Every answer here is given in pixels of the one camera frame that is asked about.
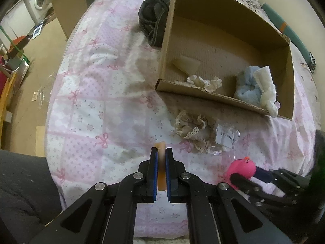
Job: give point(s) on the clear plastic packet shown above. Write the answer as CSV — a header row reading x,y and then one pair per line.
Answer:
x,y
226,136

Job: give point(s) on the yellow and red rack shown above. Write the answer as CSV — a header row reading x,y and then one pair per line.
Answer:
x,y
5,94

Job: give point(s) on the pink soft toy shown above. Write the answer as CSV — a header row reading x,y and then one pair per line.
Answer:
x,y
241,169

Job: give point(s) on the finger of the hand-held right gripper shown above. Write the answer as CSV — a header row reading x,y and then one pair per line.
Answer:
x,y
264,175
245,183

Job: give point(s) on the dark folded garment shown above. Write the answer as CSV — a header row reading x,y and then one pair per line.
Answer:
x,y
152,15

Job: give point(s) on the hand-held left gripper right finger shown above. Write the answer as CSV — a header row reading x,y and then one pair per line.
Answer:
x,y
169,175

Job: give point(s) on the white washing machine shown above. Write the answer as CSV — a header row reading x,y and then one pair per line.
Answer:
x,y
36,1

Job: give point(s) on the red box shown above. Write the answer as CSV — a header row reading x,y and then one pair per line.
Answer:
x,y
18,43

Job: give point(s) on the brown cardboard box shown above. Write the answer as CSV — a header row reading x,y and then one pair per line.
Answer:
x,y
223,30

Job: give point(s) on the white scrunchie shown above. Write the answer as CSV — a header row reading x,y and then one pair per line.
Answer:
x,y
203,82

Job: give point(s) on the blue and white plush toy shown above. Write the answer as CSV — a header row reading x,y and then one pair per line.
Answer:
x,y
247,86

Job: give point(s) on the white kitchen cabinet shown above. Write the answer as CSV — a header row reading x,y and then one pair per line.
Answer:
x,y
14,22

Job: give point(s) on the peach soft tube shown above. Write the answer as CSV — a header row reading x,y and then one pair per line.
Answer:
x,y
161,162

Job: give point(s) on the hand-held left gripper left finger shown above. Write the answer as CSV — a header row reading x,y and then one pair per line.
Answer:
x,y
153,175

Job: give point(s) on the clear plastic bag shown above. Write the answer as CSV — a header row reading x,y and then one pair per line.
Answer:
x,y
38,96

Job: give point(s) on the white photo sheet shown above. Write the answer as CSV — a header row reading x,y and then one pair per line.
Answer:
x,y
36,31

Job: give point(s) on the beige lace scrunchie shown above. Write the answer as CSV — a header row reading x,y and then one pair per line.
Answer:
x,y
203,143
189,123

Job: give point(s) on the translucent beige soft pad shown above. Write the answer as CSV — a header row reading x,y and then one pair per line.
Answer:
x,y
186,64

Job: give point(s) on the teal padded bed edge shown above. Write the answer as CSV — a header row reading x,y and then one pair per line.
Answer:
x,y
284,22

